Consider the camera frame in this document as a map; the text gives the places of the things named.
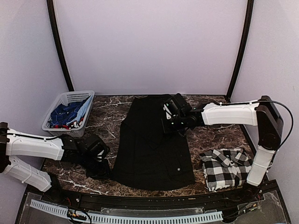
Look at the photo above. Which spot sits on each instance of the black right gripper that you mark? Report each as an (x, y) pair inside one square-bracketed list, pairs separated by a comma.
[(167, 129)]

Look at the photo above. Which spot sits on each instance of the black white plaid shirt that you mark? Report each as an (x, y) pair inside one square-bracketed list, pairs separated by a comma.
[(225, 168)]

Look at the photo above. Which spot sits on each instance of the black long sleeve shirt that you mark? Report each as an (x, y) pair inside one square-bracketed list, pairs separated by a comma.
[(147, 158)]

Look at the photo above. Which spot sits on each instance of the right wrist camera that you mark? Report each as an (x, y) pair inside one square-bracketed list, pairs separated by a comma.
[(169, 114)]

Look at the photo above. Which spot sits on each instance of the grey plastic laundry basket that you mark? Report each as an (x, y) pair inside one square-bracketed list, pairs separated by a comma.
[(64, 99)]

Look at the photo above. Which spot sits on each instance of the black frame post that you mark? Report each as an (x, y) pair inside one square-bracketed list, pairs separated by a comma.
[(241, 50), (58, 44)]

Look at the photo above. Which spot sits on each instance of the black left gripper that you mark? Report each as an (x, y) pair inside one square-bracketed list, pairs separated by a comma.
[(103, 174)]

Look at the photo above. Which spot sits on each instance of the black front rail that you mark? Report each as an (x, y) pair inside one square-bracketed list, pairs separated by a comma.
[(88, 201)]

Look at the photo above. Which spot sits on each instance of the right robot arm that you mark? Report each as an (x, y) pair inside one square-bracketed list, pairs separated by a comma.
[(261, 113)]

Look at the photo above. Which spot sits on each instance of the blue clothes in basket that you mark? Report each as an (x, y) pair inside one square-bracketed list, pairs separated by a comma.
[(69, 116)]

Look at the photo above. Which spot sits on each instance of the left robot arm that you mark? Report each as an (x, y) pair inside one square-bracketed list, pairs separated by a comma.
[(90, 153)]

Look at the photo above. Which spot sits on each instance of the left black frame post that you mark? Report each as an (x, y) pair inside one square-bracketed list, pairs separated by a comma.
[(58, 44)]

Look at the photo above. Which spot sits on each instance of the white slotted cable duct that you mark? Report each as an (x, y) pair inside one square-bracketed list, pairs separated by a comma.
[(124, 217)]

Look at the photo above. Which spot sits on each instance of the right black frame post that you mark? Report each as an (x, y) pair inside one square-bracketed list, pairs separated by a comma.
[(241, 50)]

